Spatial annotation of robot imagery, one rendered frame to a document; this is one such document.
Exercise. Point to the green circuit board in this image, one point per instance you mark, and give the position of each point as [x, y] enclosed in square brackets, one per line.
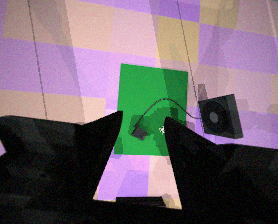
[139, 88]

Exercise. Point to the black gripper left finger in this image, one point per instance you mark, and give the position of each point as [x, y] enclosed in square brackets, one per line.
[88, 146]

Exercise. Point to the black connector plug with grey cable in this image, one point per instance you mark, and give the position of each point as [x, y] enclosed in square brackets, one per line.
[140, 133]

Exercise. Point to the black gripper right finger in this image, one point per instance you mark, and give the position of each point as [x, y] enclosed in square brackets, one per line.
[200, 166]

